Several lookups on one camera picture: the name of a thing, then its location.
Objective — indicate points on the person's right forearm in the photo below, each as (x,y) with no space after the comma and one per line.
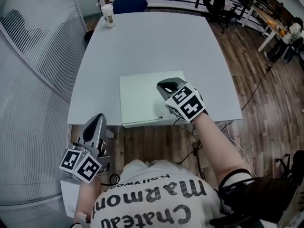
(218,146)

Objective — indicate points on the black office chair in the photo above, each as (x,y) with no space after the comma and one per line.
(228,14)

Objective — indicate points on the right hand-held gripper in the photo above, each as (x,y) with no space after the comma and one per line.
(187,103)

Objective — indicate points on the white printed shirt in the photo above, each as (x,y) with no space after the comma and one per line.
(152,193)

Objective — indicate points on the blue chair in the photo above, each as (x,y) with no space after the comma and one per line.
(129,2)

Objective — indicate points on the white paper cup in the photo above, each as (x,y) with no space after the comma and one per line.
(108,16)

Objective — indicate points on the white desk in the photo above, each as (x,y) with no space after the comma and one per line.
(266,20)

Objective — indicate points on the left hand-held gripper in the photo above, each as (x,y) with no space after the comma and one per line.
(93,136)

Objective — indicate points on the white item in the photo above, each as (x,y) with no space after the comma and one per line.
(140,98)

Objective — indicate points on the black frame object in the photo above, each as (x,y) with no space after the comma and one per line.
(292,165)

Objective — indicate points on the person's left forearm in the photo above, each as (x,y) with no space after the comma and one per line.
(86,198)

